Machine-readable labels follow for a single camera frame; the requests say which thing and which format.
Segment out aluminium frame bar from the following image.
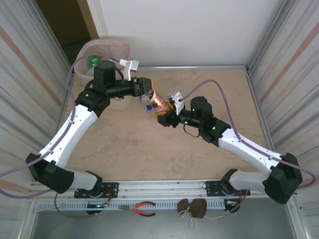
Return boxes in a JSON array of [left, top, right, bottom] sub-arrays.
[[138, 65, 250, 71]]

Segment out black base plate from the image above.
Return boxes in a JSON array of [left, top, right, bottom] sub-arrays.
[[204, 180, 251, 197], [74, 182, 120, 199]]

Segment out thin black cable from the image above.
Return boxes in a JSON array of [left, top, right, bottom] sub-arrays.
[[183, 124, 200, 137]]

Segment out small controller board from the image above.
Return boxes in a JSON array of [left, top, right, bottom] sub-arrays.
[[86, 203, 109, 215], [223, 199, 244, 214]]

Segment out dark brown door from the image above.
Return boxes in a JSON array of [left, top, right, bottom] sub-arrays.
[[36, 0, 92, 48]]

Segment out orange handled pliers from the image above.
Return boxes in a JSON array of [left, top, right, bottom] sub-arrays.
[[117, 201, 157, 217]]

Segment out green soda bottle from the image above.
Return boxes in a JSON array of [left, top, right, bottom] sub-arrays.
[[87, 56, 102, 69]]

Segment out brown cloth pouch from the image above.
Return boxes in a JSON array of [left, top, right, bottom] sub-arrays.
[[176, 198, 192, 218], [188, 198, 225, 230]]

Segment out beige slatted waste bin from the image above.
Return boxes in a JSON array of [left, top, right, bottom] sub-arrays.
[[74, 38, 132, 112]]

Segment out purple cable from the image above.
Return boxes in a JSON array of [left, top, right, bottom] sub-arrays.
[[0, 53, 122, 219], [183, 79, 317, 190]]

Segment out light wooden door frame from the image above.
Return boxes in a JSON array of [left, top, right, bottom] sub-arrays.
[[76, 0, 100, 40]]

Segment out pink plastic bin liner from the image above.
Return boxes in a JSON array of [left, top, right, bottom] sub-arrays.
[[74, 38, 132, 83]]

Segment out grey slotted cable duct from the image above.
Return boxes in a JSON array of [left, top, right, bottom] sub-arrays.
[[33, 199, 241, 212]]

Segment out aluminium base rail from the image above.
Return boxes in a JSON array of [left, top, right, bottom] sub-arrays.
[[27, 178, 295, 200]]

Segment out orange brown tea bottle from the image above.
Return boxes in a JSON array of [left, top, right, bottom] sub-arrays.
[[147, 88, 172, 113]]

